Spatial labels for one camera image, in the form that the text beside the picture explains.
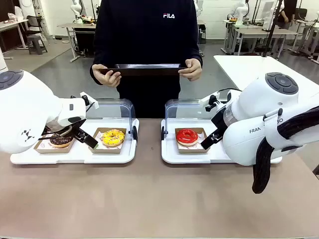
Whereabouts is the black tripod pole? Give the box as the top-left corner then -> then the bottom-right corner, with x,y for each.
261,0 -> 285,58

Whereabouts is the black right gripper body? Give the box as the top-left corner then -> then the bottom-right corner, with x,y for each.
211,107 -> 229,135

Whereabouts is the background person dark top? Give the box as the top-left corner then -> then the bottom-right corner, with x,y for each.
276,0 -> 298,29

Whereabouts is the white background desk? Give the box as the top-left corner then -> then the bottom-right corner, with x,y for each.
0,19 -> 29,60

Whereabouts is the dark brown serving tray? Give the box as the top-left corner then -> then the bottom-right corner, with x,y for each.
99,63 -> 188,77

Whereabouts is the wooden top background desk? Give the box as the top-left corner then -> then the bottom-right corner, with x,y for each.
57,22 -> 97,63

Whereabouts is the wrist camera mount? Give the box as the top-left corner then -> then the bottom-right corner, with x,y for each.
79,92 -> 100,112
200,91 -> 223,112

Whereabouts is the beige top background desk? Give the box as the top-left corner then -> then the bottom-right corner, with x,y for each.
231,26 -> 299,57

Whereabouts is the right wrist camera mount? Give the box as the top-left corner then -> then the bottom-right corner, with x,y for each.
200,91 -> 223,112

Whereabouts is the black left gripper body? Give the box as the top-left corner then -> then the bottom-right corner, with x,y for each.
44,116 -> 87,136

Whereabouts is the yellow glazed donut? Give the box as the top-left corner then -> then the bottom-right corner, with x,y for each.
102,129 -> 126,147

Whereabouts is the person's right hand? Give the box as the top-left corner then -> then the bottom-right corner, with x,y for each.
92,63 -> 122,88

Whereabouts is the chocolate glazed donut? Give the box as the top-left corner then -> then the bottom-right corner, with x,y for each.
49,134 -> 75,148

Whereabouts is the black office chair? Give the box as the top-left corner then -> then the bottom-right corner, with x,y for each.
25,15 -> 49,37

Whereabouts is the person in dark sweater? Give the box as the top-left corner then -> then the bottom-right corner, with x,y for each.
90,0 -> 203,119

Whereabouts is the chocolate donut in box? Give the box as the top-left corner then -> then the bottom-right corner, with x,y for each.
33,133 -> 77,154

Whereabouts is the white display tray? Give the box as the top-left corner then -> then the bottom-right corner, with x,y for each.
160,118 -> 284,165
9,118 -> 140,165

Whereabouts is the black braided cable sleeve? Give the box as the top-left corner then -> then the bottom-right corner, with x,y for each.
251,106 -> 319,195

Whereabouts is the red donut in box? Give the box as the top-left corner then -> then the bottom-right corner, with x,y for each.
174,127 -> 211,154

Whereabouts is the white side table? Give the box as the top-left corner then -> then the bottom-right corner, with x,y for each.
213,54 -> 319,93

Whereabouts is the person's left forearm sleeve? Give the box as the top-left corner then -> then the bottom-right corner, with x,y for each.
185,37 -> 203,66

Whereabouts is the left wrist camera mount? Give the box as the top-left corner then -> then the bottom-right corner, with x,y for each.
79,92 -> 100,112

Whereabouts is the person's left hand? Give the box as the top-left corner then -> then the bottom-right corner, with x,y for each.
177,58 -> 202,82

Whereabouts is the grey step stool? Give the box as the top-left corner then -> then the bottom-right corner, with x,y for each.
26,34 -> 49,55

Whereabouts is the person's right forearm sleeve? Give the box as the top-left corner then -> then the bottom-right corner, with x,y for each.
90,37 -> 113,73

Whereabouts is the black equipment cabinet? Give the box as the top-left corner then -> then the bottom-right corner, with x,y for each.
74,27 -> 97,57

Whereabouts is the white plastic bag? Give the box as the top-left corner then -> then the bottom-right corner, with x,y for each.
7,5 -> 23,22

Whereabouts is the red glazed donut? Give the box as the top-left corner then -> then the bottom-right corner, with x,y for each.
175,128 -> 199,146

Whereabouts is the clear display lid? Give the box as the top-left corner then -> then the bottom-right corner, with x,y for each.
164,99 -> 225,147
86,98 -> 137,144

